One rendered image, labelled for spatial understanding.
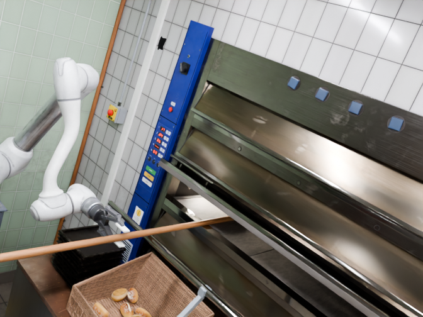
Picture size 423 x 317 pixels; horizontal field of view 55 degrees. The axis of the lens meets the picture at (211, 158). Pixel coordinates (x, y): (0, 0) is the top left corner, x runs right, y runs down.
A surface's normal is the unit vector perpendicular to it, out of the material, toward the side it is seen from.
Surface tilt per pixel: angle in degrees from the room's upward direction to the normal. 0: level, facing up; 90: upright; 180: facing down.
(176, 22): 90
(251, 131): 70
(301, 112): 90
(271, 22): 90
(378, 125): 90
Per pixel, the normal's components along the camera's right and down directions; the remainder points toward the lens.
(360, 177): -0.49, -0.32
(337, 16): -0.65, -0.02
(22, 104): 0.69, 0.43
